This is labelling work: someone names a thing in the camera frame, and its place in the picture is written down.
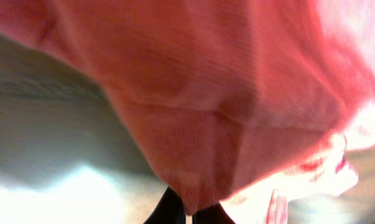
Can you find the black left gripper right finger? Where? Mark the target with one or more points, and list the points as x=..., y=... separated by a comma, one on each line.
x=212, y=215

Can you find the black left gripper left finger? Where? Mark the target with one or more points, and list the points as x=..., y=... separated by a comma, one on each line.
x=169, y=210

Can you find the coral red t-shirt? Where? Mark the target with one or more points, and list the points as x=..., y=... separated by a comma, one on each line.
x=250, y=104

